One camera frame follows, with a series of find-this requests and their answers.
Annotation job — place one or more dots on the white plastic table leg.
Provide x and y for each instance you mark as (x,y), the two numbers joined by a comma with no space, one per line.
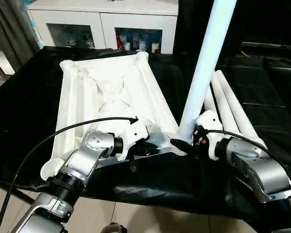
(209,102)
(242,116)
(206,60)
(224,102)

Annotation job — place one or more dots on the white plastic table top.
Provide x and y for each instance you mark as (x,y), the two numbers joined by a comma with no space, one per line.
(106,92)

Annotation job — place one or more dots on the black work mat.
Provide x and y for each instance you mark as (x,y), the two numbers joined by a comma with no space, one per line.
(160,184)

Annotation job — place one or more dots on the white glass-door cabinet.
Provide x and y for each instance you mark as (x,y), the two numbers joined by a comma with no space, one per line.
(104,21)

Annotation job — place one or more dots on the large black case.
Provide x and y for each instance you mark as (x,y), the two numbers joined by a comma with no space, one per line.
(269,21)

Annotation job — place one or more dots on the blue white patterned item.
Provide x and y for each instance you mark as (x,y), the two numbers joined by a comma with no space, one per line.
(37,29)

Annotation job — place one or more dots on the grey curtain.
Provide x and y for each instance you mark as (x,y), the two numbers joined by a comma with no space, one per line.
(12,36)

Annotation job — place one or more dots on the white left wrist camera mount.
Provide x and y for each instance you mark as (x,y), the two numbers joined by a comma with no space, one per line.
(133,136)

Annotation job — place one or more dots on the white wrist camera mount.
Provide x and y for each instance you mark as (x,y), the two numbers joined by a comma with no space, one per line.
(213,123)
(133,136)

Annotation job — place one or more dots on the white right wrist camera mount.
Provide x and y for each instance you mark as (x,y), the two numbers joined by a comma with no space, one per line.
(213,123)

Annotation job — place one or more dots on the black metal frame bar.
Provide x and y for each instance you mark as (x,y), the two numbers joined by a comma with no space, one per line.
(24,196)

